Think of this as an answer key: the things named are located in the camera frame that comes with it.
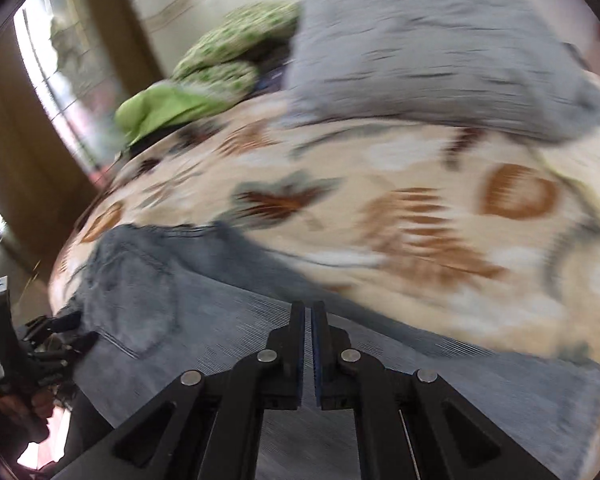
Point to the grey denim pants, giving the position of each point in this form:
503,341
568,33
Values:
205,320

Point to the person's left hand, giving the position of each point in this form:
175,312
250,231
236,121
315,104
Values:
42,402

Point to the grey quilted pillow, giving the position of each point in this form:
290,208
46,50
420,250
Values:
430,60

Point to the person's left forearm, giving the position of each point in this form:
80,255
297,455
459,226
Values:
7,435

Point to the dark purple cloth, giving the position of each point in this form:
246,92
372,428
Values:
272,72

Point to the green patterned quilt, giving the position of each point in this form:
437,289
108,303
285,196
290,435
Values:
220,45

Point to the leaf print blanket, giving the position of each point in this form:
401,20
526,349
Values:
380,185

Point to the brown wooden window frame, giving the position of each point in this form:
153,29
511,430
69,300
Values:
20,160

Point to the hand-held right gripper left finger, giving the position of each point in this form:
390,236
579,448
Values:
297,355

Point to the patterned glass window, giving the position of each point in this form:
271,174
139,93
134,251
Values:
65,75

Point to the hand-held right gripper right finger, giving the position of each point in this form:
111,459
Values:
318,355

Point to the lime green cloth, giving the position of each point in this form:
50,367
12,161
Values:
165,107

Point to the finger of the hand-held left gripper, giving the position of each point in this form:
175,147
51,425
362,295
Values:
75,345
55,321

